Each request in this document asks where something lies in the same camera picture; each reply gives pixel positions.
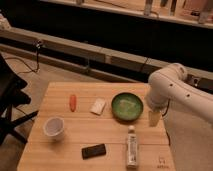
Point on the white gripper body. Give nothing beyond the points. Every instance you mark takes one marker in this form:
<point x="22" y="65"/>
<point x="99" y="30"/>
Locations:
<point x="154" y="117"/>

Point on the white plastic cup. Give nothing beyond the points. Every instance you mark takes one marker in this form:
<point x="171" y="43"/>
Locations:
<point x="54" y="128"/>

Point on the black office chair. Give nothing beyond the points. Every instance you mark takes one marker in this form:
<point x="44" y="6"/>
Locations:
<point x="11" y="95"/>

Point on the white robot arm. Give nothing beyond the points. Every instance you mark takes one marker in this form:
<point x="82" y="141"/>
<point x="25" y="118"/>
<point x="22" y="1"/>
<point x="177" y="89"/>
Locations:
<point x="168" y="83"/>

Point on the white sponge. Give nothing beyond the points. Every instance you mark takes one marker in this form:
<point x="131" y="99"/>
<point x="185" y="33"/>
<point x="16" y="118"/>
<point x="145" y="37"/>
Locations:
<point x="98" y="106"/>

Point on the green bowl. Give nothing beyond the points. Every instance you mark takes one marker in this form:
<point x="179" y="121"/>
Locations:
<point x="126" y="106"/>

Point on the white labelled bottle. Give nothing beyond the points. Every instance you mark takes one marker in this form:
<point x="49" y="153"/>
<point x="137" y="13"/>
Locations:
<point x="132" y="148"/>

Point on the black eraser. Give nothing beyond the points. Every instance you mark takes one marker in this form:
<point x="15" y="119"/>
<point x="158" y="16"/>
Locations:
<point x="93" y="151"/>

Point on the orange carrot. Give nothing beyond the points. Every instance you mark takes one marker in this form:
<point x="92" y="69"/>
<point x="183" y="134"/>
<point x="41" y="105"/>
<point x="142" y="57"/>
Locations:
<point x="73" y="102"/>

